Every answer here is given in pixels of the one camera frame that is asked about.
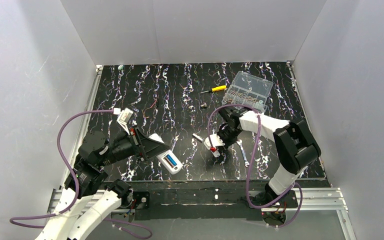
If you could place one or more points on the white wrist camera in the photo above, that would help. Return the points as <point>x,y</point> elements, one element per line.
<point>212,142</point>
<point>123,117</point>

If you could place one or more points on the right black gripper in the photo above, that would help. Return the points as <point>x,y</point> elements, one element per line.
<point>224,138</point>

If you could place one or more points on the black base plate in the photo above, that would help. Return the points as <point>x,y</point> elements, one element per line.
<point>217,199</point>

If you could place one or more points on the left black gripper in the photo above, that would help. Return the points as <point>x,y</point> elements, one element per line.
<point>138,144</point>

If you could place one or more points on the aluminium frame rail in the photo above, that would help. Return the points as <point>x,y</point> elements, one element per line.
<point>76,149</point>

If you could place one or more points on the silver wrench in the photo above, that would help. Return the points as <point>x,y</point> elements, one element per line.
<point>244,155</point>

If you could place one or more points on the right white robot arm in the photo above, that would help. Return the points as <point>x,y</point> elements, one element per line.
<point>295,144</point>

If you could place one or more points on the blue battery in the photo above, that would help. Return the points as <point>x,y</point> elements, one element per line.
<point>170,161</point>

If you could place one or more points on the white battery cover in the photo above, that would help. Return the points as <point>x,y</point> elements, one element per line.
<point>215,153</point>

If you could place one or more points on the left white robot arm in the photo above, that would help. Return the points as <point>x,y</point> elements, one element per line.
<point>94,154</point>

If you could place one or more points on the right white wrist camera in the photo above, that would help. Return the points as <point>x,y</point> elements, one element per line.
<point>212,142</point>

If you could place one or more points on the yellow handled screwdriver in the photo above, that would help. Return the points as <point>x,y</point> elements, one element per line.
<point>215,89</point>

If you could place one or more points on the white remote control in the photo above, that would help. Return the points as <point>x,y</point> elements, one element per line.
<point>160,154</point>

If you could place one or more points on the clear plastic screw box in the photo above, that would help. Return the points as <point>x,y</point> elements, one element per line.
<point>249,90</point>

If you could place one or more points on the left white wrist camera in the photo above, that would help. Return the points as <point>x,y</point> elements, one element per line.
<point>123,117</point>

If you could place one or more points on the silver battery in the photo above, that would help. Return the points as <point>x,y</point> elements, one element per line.
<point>197,137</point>

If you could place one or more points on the copper wire scraps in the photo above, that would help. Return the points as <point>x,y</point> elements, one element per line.
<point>153,106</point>

